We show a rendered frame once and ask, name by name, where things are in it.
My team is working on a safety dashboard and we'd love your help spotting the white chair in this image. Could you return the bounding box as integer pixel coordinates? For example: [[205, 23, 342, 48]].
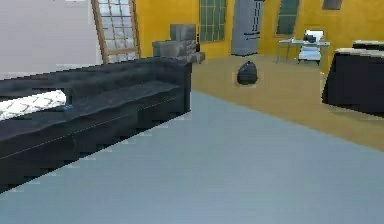
[[298, 29, 325, 63]]

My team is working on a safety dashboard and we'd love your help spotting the grey armchair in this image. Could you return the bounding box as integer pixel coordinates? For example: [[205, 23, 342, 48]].
[[152, 23, 206, 65]]

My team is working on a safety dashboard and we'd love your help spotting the black garbage bag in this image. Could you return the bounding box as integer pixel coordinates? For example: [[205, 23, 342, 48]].
[[236, 60, 259, 86]]

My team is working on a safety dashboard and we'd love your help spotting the black sofa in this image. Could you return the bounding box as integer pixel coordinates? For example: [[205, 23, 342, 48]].
[[0, 56, 193, 194]]

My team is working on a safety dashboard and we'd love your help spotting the green paned window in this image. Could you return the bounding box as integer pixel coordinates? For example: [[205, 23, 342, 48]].
[[199, 0, 228, 43]]

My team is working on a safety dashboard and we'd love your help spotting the grey fridge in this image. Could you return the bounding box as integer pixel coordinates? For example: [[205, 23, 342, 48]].
[[230, 0, 265, 57]]

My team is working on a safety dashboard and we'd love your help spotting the wooden framed window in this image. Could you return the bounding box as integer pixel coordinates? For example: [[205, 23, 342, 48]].
[[91, 0, 141, 65]]

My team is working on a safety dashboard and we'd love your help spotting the grey table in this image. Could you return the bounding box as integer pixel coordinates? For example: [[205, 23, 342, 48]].
[[276, 38, 331, 69]]

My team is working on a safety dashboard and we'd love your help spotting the dark green window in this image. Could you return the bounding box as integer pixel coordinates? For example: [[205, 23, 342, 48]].
[[275, 0, 300, 36]]

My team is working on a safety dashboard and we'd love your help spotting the white patterned pillow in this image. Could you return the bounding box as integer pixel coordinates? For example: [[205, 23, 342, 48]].
[[0, 89, 68, 122]]

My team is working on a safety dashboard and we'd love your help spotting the black kitchen counter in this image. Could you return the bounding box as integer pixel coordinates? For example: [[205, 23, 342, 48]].
[[321, 47, 384, 117]]

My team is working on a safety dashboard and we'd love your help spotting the grey framed picture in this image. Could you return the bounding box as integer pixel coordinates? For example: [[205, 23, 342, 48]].
[[322, 0, 343, 11]]

